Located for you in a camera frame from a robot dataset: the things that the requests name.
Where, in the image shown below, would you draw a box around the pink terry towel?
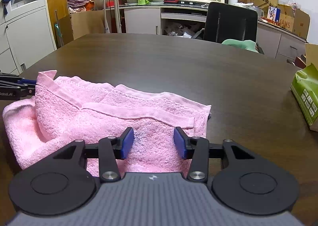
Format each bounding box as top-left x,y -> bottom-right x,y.
2,70 -> 211,173

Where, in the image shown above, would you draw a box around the grey filing cabinet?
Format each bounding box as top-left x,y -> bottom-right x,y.
1,0 -> 56,74

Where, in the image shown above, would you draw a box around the large cardboard box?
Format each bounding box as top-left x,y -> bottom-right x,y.
59,10 -> 105,45

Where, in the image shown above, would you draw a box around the green cloth on chair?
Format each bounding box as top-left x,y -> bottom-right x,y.
222,39 -> 259,53

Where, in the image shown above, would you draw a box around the black office chair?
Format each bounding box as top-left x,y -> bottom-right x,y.
203,2 -> 264,54

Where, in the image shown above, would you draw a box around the low grey counter cabinet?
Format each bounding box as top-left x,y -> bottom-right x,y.
119,2 -> 309,63

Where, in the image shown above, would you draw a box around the cardboard boxes on counter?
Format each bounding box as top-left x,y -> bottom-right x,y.
238,0 -> 310,39

